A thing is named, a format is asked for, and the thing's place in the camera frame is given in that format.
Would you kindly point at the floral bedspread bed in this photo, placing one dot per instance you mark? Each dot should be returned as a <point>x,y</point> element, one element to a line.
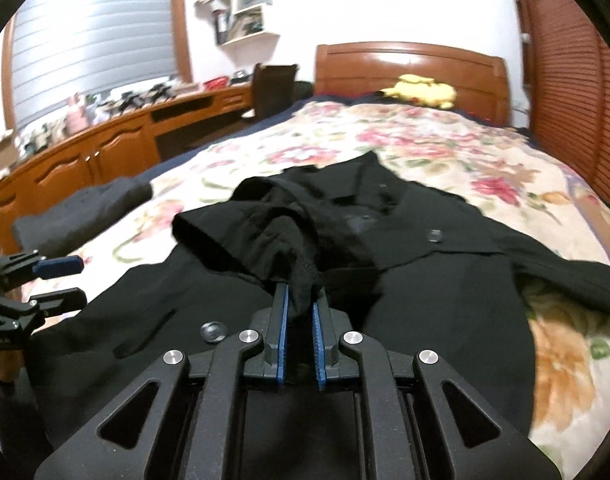
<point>435,160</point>

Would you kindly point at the window with white blinds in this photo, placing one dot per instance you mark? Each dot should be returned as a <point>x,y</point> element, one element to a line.
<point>95,35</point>

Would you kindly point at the wooden desk cabinet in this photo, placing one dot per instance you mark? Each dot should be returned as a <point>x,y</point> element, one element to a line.
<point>110,145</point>

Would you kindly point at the pink plush toy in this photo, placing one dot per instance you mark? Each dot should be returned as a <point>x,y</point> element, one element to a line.
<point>76,112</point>

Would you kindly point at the wooden bed headboard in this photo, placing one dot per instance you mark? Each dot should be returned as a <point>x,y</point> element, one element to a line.
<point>385,70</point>

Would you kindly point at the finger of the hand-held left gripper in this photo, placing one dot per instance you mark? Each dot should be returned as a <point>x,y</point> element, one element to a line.
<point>60,301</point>
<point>60,265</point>

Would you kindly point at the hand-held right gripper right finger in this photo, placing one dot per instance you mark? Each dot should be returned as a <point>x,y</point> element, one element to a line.
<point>317,345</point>

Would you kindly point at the row of small desk trinkets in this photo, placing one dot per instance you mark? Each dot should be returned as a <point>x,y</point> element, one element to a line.
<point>135,96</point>

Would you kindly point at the yellow plush toy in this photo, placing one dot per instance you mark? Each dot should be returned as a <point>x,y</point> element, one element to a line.
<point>420,91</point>

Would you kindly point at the white wall shelf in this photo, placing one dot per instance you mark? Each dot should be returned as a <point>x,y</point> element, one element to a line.
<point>240,5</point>

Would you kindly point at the navy bed sheet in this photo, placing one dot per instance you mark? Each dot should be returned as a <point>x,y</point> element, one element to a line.
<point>280,112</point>

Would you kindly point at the wooden louvered wardrobe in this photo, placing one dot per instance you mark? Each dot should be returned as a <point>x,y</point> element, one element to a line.
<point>565,85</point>

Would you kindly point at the red box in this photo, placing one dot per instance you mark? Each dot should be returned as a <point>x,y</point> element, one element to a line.
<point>216,83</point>

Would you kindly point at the black coat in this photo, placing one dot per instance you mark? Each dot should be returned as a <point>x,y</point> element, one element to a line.
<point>435,310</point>

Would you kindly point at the dark grey cloth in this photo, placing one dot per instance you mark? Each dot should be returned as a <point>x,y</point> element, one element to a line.
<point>85,215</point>

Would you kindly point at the black bag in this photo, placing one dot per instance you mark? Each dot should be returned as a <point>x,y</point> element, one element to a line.
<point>272,90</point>

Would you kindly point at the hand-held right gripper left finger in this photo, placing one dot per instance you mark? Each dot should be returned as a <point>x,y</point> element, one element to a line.
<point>284,335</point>

